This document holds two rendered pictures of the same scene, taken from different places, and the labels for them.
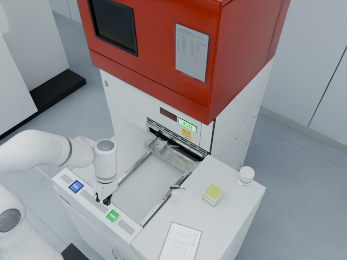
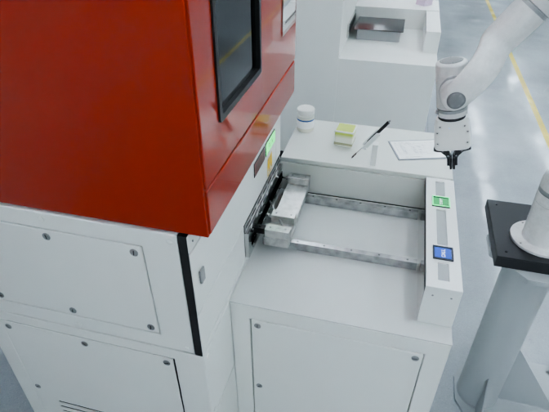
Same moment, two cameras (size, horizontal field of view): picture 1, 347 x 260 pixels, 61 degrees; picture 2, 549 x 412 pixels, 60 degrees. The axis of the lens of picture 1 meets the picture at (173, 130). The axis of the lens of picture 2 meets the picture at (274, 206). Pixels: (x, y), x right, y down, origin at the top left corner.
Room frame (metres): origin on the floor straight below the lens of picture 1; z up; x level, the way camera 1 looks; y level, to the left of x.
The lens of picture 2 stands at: (1.63, 1.23, 1.86)
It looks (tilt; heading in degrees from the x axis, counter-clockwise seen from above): 36 degrees down; 247
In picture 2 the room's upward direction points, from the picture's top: straight up
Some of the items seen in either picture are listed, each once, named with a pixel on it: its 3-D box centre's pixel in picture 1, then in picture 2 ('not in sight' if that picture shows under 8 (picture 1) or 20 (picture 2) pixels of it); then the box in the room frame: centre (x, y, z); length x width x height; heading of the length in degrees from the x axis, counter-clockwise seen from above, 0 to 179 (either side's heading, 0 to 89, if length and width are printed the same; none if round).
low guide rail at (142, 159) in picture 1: (131, 169); (337, 251); (0.98, 0.24, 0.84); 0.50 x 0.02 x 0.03; 142
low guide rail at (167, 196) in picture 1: (168, 194); (348, 204); (0.81, 0.03, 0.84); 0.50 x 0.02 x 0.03; 142
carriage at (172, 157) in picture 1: (171, 156); (288, 210); (1.04, 0.01, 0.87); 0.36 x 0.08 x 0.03; 52
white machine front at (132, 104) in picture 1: (152, 113); (244, 204); (1.24, 0.12, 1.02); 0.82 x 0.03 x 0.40; 52
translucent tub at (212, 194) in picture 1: (213, 195); (345, 135); (0.71, -0.19, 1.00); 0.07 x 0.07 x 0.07; 47
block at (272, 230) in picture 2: (150, 141); (278, 231); (1.14, 0.14, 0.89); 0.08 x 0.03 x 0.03; 142
